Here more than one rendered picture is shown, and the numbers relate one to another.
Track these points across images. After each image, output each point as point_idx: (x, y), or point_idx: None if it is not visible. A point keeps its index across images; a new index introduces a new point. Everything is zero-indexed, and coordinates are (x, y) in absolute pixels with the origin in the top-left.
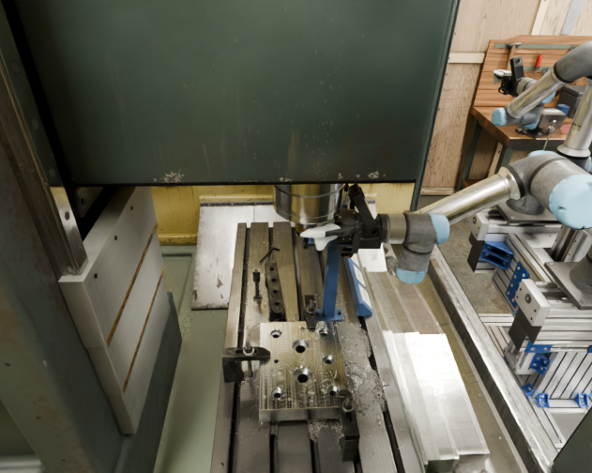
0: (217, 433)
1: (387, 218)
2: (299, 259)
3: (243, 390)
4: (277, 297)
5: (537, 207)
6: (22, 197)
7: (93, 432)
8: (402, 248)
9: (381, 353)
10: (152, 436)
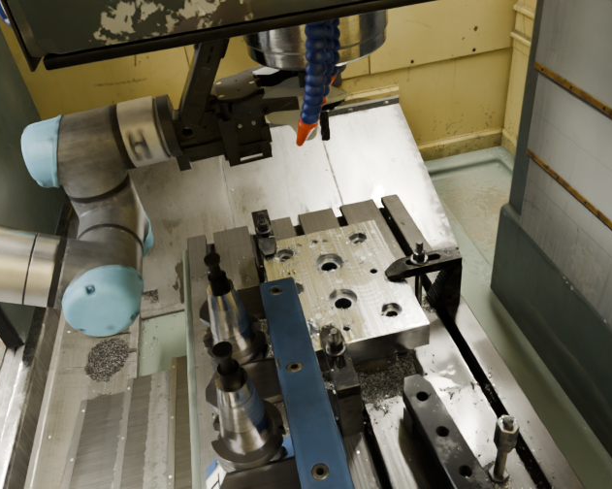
0: (425, 243)
1: (154, 101)
2: None
3: None
4: (429, 411)
5: None
6: None
7: (523, 134)
8: (131, 180)
9: (205, 386)
10: (538, 320)
